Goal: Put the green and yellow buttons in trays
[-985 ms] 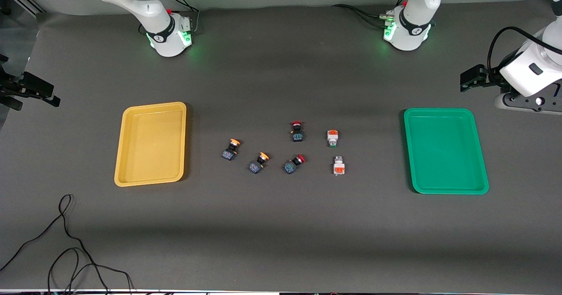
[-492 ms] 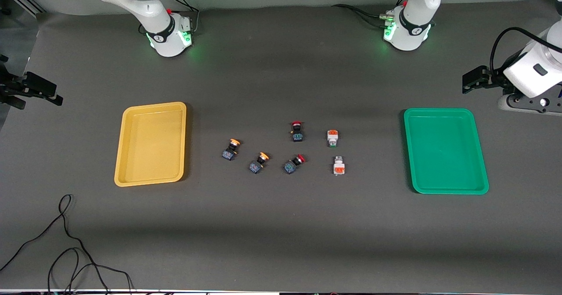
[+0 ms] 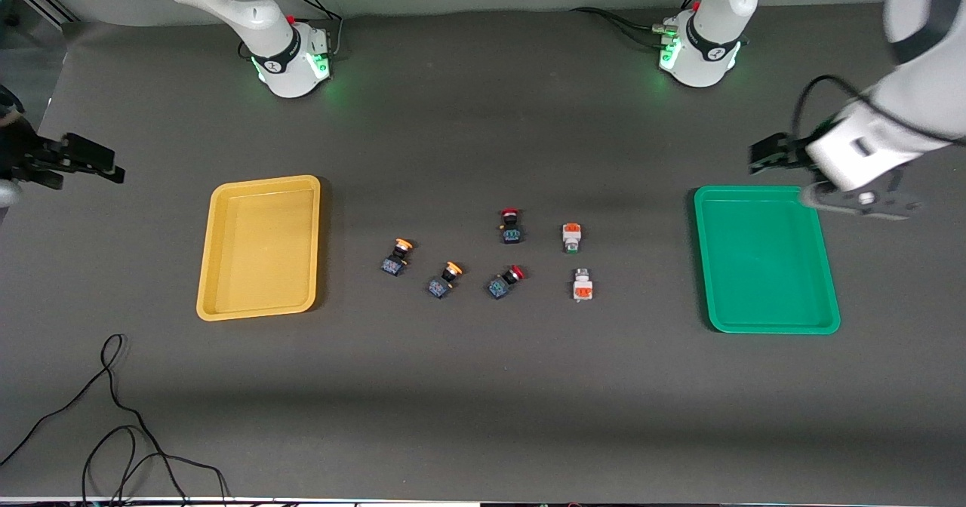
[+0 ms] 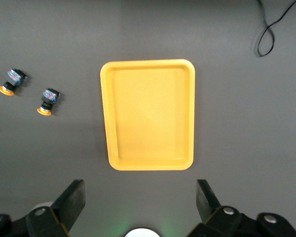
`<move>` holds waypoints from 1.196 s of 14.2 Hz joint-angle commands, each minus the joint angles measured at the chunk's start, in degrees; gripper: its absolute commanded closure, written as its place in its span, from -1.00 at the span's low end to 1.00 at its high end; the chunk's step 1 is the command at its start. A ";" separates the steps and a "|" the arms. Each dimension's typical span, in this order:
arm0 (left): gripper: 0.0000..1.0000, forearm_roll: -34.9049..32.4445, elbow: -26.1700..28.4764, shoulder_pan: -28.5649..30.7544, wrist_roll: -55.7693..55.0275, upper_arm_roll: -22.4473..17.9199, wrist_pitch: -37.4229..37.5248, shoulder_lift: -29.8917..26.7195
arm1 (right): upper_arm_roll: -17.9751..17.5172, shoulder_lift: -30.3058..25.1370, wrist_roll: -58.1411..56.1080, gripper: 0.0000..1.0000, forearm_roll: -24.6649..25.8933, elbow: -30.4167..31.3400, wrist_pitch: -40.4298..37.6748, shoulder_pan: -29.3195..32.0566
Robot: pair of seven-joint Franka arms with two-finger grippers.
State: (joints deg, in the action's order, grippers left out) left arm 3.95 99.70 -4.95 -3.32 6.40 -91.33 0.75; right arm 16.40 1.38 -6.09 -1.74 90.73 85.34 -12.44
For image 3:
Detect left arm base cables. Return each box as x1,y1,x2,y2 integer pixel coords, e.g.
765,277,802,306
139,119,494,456
570,0,706,49

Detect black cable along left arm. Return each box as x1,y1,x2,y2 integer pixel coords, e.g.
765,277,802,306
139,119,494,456
791,75,966,146

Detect yellow plastic tray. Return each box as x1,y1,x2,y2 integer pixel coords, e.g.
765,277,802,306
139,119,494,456
196,175,321,321

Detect red push button switch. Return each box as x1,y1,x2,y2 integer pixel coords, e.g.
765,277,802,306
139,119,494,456
487,265,527,300
498,207,525,245

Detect yellow push button switch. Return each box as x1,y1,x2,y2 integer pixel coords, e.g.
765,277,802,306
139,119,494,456
427,260,464,300
380,237,415,276

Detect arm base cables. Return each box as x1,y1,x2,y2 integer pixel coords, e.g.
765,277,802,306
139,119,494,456
570,0,706,49
283,0,345,60

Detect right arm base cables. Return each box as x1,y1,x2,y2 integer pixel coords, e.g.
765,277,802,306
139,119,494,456
283,0,345,60

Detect loose black cable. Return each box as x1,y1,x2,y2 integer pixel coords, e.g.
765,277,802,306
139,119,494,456
0,333,231,506

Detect green plastic tray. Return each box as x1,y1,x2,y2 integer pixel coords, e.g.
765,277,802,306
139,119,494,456
694,185,841,335

